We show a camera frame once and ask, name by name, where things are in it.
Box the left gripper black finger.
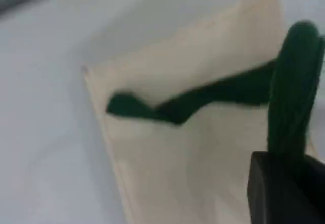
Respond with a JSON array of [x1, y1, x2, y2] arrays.
[[289, 154, 325, 224], [247, 151, 290, 224]]

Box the white canvas bag green handles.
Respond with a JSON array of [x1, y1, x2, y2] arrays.
[[81, 0, 325, 224]]

